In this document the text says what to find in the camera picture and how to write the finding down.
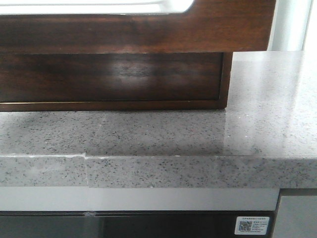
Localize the dark wooden drawer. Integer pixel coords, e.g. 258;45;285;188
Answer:
0;0;275;54
0;53;223;103

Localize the dark wooden drawer cabinet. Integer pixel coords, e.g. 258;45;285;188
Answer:
0;53;233;112

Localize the white QR code sticker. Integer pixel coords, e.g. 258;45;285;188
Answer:
234;216;270;236

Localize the white curtain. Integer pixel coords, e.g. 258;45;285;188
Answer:
268;0;317;53

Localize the grey cabinet door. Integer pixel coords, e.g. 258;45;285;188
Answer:
272;188;317;238

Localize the black glass appliance door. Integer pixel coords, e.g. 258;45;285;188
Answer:
0;211;275;238

